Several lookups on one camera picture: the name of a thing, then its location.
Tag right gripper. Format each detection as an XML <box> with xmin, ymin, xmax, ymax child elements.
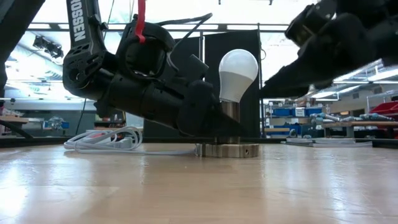
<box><xmin>260</xmin><ymin>12</ymin><xmax>377</xmax><ymax>99</ymax></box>

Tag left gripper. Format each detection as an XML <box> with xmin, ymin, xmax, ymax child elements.
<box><xmin>141</xmin><ymin>80</ymin><xmax>244</xmax><ymax>138</ymax></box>

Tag metal lamp socket stand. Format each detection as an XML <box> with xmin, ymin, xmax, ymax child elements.
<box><xmin>195</xmin><ymin>101</ymin><xmax>260</xmax><ymax>159</ymax></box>

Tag white lightbulb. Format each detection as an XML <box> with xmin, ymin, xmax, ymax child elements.
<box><xmin>218</xmin><ymin>49</ymin><xmax>259</xmax><ymax>104</ymax></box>

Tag black partition panel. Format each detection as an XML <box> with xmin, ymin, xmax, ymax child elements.
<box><xmin>143</xmin><ymin>36</ymin><xmax>205</xmax><ymax>140</ymax></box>
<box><xmin>204</xmin><ymin>29</ymin><xmax>262</xmax><ymax>140</ymax></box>

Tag wooden workbench with tools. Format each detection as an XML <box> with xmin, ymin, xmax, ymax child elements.
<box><xmin>322</xmin><ymin>120</ymin><xmax>398</xmax><ymax>138</ymax></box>

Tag translucent plastic container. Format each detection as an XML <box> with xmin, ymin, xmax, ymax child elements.
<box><xmin>126</xmin><ymin>112</ymin><xmax>145</xmax><ymax>128</ymax></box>

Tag red storage bin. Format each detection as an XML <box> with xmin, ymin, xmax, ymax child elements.
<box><xmin>368</xmin><ymin>101</ymin><xmax>398</xmax><ymax>118</ymax></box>

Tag black ceiling-hung device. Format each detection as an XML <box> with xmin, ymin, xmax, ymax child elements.
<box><xmin>32</xmin><ymin>35</ymin><xmax>65</xmax><ymax>60</ymax></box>

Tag wooden side table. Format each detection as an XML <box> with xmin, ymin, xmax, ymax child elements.
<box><xmin>0</xmin><ymin>115</ymin><xmax>35</xmax><ymax>140</ymax></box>

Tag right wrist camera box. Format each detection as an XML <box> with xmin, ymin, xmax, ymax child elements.
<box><xmin>284</xmin><ymin>0</ymin><xmax>339</xmax><ymax>47</ymax></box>

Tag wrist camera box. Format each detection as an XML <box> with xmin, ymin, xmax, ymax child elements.
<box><xmin>284</xmin><ymin>0</ymin><xmax>339</xmax><ymax>47</ymax></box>
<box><xmin>174</xmin><ymin>54</ymin><xmax>210</xmax><ymax>85</ymax></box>

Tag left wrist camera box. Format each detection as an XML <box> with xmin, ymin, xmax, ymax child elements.
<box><xmin>174</xmin><ymin>54</ymin><xmax>210</xmax><ymax>85</ymax></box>

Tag white power cord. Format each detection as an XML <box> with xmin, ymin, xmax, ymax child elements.
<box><xmin>63</xmin><ymin>126</ymin><xmax>197</xmax><ymax>156</ymax></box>

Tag black cable with red tape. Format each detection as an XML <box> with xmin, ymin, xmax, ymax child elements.
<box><xmin>123</xmin><ymin>0</ymin><xmax>214</xmax><ymax>79</ymax></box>

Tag hanging black cable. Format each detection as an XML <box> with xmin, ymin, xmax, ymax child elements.
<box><xmin>75</xmin><ymin>98</ymin><xmax>88</xmax><ymax>134</ymax></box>

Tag black aluminium table frame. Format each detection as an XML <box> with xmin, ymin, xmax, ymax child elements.
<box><xmin>0</xmin><ymin>136</ymin><xmax>398</xmax><ymax>149</ymax></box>

